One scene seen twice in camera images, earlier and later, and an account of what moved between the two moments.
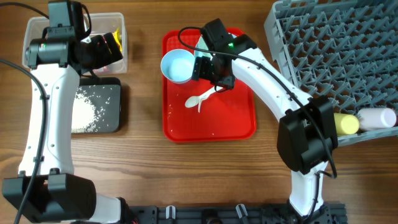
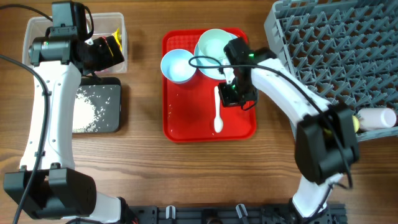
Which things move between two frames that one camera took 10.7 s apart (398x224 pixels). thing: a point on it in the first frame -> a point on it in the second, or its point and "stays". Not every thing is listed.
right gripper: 200,71 -> 228,101
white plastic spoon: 193,101 -> 218,123
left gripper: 105,57 stays
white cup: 375,118 stays
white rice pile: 84,114 stays
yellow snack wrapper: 117,36 stays
